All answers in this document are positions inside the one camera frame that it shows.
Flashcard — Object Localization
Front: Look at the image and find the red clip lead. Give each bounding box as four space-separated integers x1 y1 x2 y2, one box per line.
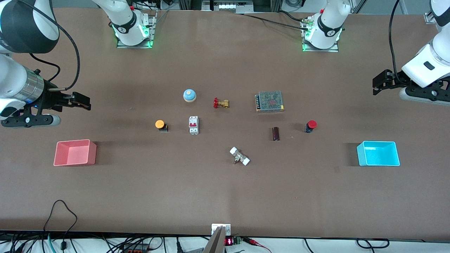
244 237 273 253

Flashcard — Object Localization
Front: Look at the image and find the pink plastic box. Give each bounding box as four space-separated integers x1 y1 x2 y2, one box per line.
53 139 97 167

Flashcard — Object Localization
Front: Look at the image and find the cyan plastic box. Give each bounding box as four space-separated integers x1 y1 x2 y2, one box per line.
356 141 401 167

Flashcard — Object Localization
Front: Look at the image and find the metal mesh power supply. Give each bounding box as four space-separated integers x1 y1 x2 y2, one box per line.
255 91 285 113

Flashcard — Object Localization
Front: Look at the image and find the black looped table cable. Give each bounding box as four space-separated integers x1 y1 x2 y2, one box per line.
43 199 78 244

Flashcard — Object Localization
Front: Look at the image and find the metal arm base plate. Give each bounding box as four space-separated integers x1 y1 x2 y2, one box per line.
116 10 157 49
302 17 340 53

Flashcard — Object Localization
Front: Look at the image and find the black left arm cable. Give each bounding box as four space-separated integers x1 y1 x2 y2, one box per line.
388 0 402 77

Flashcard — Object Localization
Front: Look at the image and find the white-capped metal pipe fitting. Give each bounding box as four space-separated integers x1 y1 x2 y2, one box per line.
229 147 251 166

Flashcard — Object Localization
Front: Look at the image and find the black cable to arm base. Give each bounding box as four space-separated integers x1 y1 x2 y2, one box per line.
242 13 310 27

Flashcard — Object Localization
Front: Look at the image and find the black cable loop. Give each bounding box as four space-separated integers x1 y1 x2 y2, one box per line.
356 238 390 249

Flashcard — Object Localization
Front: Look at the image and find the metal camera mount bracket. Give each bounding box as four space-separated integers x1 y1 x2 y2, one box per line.
203 223 232 253

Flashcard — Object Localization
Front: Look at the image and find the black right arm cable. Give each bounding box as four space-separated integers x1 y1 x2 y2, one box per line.
16 0 81 91

